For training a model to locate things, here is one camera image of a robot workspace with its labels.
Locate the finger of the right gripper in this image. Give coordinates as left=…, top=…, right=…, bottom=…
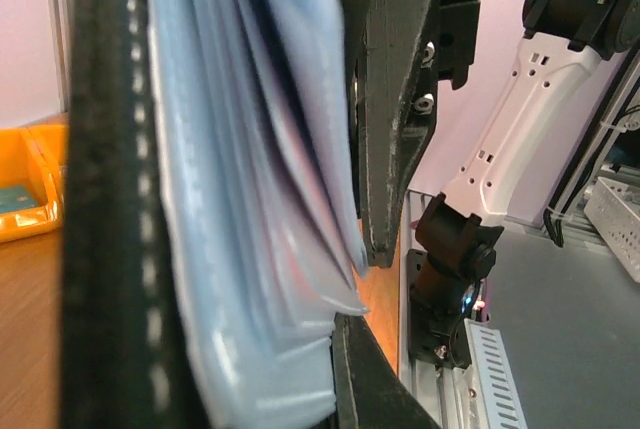
left=357, top=0, right=438, bottom=268

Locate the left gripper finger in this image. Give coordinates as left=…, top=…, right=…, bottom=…
left=331, top=315, right=439, bottom=429

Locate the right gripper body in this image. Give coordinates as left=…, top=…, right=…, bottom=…
left=389, top=0, right=482, bottom=145

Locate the black card holder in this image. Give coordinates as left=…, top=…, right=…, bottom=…
left=59, top=0, right=368, bottom=428

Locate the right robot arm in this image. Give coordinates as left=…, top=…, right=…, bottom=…
left=353, top=0, right=639, bottom=366

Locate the yellow bin with green cards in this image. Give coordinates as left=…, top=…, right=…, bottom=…
left=1, top=124, right=68, bottom=242

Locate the green card stack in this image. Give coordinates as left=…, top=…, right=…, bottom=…
left=0, top=185, right=40, bottom=214

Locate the right circuit board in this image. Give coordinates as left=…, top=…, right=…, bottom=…
left=461, top=280, right=490, bottom=323

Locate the white perforated crate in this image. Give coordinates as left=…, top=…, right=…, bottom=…
left=584, top=177, right=639, bottom=283

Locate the front aluminium rail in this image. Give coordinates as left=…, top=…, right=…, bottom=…
left=398, top=191, right=474, bottom=428

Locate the grey slotted cable duct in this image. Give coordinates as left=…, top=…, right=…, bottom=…
left=465, top=319, right=527, bottom=429

